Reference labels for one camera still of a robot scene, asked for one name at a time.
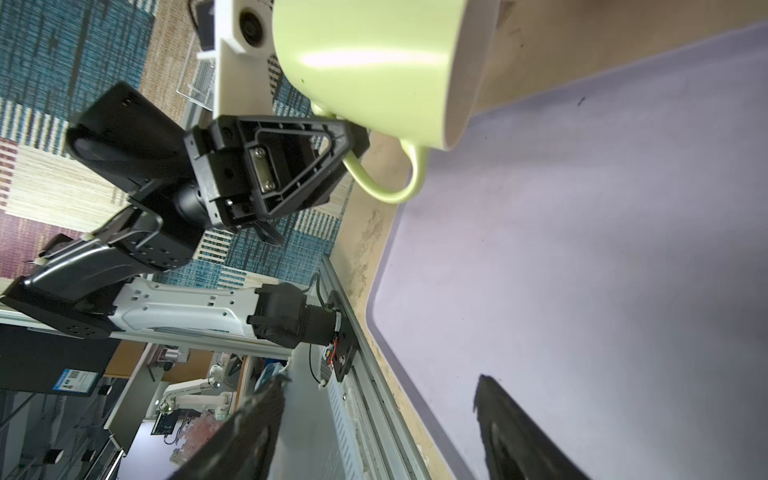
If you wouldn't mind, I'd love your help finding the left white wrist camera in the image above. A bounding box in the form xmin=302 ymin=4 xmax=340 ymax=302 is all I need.
xmin=213 ymin=0 xmax=275 ymax=118

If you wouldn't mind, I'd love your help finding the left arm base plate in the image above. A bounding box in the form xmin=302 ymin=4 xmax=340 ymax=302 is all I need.
xmin=326 ymin=310 xmax=360 ymax=383

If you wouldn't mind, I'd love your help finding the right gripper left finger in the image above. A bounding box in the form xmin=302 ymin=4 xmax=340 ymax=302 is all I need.
xmin=170 ymin=376 xmax=288 ymax=480

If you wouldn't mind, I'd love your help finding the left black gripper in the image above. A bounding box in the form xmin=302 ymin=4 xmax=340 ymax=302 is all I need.
xmin=182 ymin=116 xmax=370 ymax=246

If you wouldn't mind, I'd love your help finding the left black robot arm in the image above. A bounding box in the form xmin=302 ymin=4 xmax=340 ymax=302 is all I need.
xmin=1 ymin=82 xmax=369 ymax=349

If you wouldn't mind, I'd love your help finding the light green mug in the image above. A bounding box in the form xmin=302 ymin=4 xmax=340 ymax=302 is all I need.
xmin=272 ymin=0 xmax=501 ymax=204

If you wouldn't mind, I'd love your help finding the lavender plastic tray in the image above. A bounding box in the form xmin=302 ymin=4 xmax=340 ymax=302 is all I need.
xmin=366 ymin=23 xmax=767 ymax=479

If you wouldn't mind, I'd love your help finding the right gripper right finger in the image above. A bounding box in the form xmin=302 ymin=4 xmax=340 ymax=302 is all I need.
xmin=474 ymin=375 xmax=586 ymax=480

